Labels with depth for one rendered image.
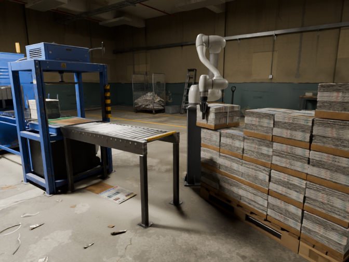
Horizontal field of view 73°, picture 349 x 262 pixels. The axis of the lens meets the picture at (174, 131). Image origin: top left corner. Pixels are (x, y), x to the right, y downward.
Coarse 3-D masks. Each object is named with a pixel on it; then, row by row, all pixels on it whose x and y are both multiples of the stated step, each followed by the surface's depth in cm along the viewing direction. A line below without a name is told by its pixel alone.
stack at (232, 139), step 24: (216, 144) 245; (240, 144) 219; (264, 144) 197; (240, 168) 221; (264, 168) 199; (288, 168) 182; (240, 192) 225; (288, 192) 184; (240, 216) 228; (288, 216) 186; (288, 240) 189
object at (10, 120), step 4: (8, 112) 418; (12, 112) 418; (24, 112) 417; (28, 112) 417; (0, 116) 373; (4, 116) 370; (8, 116) 373; (24, 116) 365; (28, 116) 365; (60, 116) 363; (64, 116) 363; (0, 120) 390; (4, 120) 380; (8, 120) 370; (12, 120) 361; (32, 120) 328; (36, 120) 330; (12, 124) 351; (28, 124) 322
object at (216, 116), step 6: (198, 108) 255; (210, 108) 240; (216, 108) 236; (222, 108) 241; (198, 114) 258; (210, 114) 242; (216, 114) 238; (222, 114) 243; (198, 120) 259; (204, 120) 251; (210, 120) 243; (216, 120) 239; (222, 120) 244
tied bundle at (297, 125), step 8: (288, 112) 193; (296, 112) 192; (304, 112) 192; (312, 112) 191; (280, 120) 183; (288, 120) 177; (296, 120) 172; (304, 120) 168; (312, 120) 164; (280, 128) 184; (288, 128) 179; (296, 128) 174; (304, 128) 168; (312, 128) 166; (280, 136) 184; (288, 136) 179; (296, 136) 174; (304, 136) 169; (312, 136) 169
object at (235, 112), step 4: (220, 104) 262; (224, 104) 261; (228, 104) 260; (232, 104) 260; (232, 108) 249; (236, 108) 253; (232, 112) 250; (236, 112) 254; (232, 116) 252; (236, 116) 256; (232, 120) 253; (236, 120) 256
